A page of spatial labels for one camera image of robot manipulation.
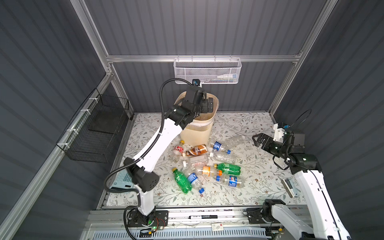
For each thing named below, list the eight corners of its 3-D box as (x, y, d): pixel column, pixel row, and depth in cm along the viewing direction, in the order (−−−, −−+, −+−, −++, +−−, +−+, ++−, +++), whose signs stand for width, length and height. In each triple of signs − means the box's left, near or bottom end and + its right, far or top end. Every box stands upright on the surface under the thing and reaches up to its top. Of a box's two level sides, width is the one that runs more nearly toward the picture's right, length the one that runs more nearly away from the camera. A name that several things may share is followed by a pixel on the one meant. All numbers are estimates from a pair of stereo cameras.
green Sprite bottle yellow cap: (185, 195, 83) (184, 192, 78) (170, 174, 90) (169, 171, 86) (193, 188, 85) (192, 185, 81) (178, 169, 92) (177, 165, 88)
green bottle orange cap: (214, 175, 90) (215, 172, 86) (213, 165, 94) (214, 161, 90) (240, 175, 90) (241, 172, 86) (237, 165, 94) (239, 161, 90)
